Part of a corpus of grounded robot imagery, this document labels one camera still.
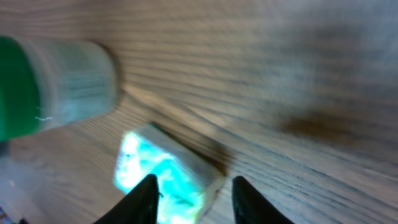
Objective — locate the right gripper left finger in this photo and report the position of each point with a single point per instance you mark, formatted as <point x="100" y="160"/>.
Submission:
<point x="139" y="206"/>

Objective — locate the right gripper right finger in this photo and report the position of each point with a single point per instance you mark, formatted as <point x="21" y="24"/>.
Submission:
<point x="251" y="207"/>

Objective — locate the teal packet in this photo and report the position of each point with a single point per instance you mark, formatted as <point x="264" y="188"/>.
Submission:
<point x="187" y="183"/>

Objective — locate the green lid jar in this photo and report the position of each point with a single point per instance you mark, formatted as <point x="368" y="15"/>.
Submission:
<point x="48" y="83"/>

